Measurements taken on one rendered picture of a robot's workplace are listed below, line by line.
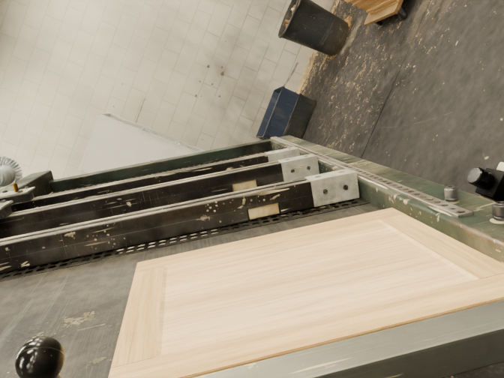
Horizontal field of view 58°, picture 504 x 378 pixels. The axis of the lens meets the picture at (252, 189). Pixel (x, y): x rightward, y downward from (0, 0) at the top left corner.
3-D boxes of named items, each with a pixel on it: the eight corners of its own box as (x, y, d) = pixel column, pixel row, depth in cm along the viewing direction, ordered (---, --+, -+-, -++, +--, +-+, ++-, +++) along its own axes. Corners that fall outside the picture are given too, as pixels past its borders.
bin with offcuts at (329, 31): (358, 13, 476) (304, -15, 462) (338, 59, 481) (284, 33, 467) (340, 22, 526) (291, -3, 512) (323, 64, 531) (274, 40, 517)
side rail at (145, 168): (274, 161, 232) (270, 140, 230) (55, 204, 219) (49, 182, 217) (271, 159, 240) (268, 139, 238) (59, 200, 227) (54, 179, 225)
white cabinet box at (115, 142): (291, 189, 474) (99, 113, 429) (270, 238, 480) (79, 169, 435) (278, 179, 533) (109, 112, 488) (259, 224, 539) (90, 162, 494)
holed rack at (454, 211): (473, 214, 78) (473, 211, 78) (457, 218, 78) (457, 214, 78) (275, 137, 238) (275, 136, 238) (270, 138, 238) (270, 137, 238)
